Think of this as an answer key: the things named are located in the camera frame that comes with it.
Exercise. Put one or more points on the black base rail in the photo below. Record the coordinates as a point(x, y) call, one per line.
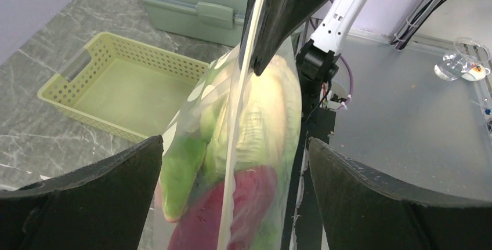
point(303, 225)

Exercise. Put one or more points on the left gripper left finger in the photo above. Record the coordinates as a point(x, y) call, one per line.
point(103, 205)

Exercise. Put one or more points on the clear plastic storage box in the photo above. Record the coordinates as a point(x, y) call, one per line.
point(218, 21)

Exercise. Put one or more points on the green cabbage toy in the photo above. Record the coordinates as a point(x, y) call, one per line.
point(192, 178)

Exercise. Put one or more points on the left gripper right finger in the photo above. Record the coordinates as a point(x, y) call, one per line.
point(364, 208)

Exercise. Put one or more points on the clear polka dot zip bag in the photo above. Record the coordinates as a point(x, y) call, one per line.
point(229, 151)

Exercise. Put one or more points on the green perforated plastic basket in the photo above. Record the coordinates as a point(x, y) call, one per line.
point(122, 86)

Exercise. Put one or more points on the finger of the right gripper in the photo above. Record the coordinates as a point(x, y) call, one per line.
point(278, 20)

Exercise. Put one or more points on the clear glass cup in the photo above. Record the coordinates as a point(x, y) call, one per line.
point(467, 60)

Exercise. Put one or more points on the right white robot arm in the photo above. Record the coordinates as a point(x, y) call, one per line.
point(316, 62)

